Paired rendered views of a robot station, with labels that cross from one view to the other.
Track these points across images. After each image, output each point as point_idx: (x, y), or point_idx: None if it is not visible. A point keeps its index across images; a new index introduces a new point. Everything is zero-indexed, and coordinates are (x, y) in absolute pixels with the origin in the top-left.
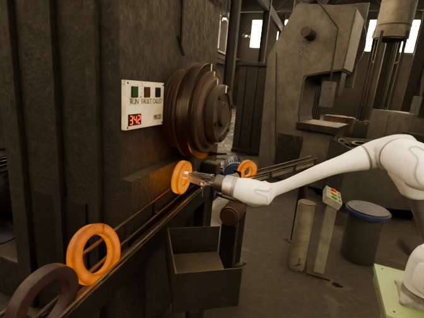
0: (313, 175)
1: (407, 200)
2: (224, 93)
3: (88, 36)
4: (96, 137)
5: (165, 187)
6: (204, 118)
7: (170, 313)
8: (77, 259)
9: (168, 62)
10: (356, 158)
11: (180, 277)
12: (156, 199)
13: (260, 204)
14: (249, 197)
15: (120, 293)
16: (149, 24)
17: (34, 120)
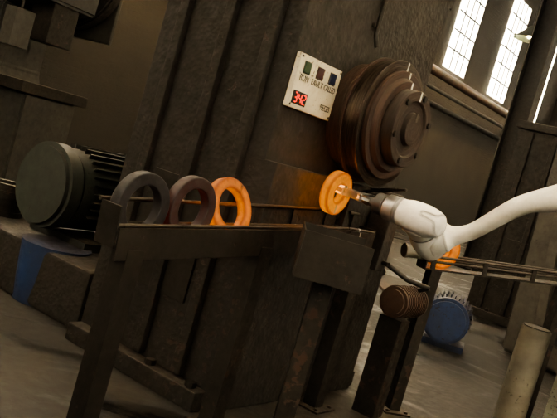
0: (502, 210)
1: None
2: (418, 103)
3: (276, 4)
4: (254, 108)
5: (311, 203)
6: (382, 123)
7: (268, 407)
8: (216, 196)
9: (354, 50)
10: (555, 191)
11: (308, 235)
12: (297, 206)
13: (424, 230)
14: (412, 220)
15: (223, 309)
16: (341, 3)
17: (185, 85)
